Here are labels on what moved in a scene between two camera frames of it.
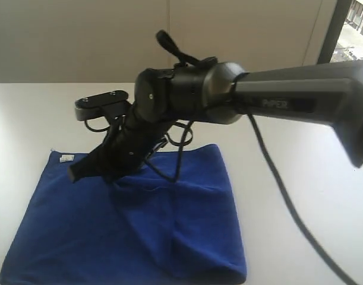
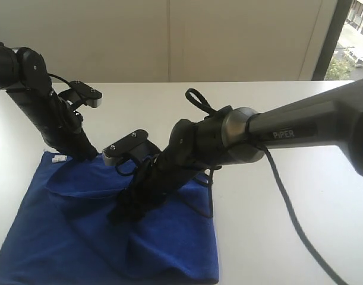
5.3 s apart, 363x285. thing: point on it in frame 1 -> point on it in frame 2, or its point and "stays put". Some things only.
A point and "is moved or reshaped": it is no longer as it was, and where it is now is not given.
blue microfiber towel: (174, 220) is moved or reshaped
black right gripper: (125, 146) -> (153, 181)
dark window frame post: (341, 12) stays put
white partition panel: (113, 41) stays put
